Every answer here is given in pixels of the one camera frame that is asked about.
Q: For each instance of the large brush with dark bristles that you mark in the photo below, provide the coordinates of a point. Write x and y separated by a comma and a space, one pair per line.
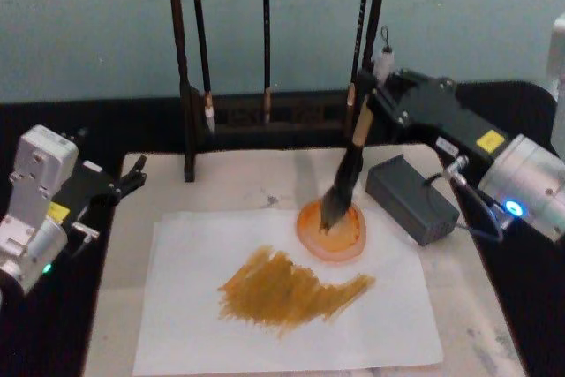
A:
342, 187

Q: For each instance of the dark wooden brush rack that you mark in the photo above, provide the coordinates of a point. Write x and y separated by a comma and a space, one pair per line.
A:
238, 123

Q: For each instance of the white paper sheet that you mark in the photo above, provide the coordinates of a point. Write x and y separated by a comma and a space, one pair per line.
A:
198, 328

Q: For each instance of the beige felt mat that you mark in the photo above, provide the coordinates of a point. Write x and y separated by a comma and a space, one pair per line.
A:
220, 183

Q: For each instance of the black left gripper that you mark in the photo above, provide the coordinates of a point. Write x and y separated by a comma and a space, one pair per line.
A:
86, 187

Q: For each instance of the thin black calligraphy brush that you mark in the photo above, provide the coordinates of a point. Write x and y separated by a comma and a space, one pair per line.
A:
266, 41
202, 41
358, 32

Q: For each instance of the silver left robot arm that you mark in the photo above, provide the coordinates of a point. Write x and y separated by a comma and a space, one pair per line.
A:
31, 200

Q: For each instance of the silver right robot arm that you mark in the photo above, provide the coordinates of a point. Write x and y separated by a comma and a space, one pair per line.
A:
529, 183

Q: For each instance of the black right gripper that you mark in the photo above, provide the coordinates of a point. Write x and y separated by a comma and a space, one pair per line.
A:
437, 116

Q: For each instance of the black table cloth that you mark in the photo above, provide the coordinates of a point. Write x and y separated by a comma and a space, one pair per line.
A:
44, 333

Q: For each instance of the orange paint dish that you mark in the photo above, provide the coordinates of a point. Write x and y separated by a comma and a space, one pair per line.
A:
344, 244

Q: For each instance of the pale grey rounded casing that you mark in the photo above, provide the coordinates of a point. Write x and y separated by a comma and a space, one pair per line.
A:
558, 55

